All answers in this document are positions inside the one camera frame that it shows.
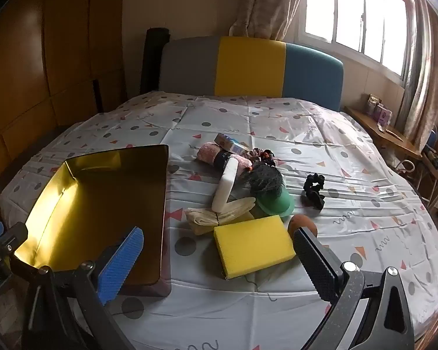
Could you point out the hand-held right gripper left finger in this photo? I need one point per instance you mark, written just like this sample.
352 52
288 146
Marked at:
120 262

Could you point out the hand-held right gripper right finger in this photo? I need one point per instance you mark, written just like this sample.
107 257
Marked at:
314 262

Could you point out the brown makeup sponge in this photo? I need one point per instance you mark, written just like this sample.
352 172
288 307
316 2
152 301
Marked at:
301 224

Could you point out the gold metal tray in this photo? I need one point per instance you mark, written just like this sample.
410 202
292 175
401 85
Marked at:
95 207

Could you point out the yellow sponge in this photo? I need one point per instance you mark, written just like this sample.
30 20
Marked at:
252 244

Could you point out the black scrunchie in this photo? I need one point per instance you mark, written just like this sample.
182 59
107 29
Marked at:
314 197

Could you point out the green silicone cup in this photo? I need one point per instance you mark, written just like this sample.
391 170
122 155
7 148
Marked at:
277 204

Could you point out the cream cloth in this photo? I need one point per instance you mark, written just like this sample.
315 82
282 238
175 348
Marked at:
204 220

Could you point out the white sponge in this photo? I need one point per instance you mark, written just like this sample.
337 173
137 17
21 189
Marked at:
226 182

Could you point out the pink scrunchie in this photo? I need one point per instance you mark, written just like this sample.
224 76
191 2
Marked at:
253 154

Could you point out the pink yarn skein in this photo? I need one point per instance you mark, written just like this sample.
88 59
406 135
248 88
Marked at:
210 153

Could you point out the small blue box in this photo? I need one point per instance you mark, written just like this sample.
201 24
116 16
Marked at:
231 144

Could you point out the patterned white bed sheet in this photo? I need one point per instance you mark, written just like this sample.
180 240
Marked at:
314 135

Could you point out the wooden side desk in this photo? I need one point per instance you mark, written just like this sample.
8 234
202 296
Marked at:
387 131

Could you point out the blue round object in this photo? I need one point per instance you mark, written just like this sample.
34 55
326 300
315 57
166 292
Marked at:
433 137

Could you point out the wooden wardrobe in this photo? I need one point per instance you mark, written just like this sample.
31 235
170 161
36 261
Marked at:
40 62

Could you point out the grey yellow blue headboard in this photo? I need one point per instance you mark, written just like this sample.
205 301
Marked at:
252 65

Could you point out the striped beige curtain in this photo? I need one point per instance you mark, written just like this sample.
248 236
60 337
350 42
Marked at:
419 80

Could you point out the bright window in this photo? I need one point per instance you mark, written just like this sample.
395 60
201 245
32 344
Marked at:
350 14

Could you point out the patterned beige curtain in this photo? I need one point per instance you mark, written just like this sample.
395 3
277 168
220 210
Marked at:
266 3

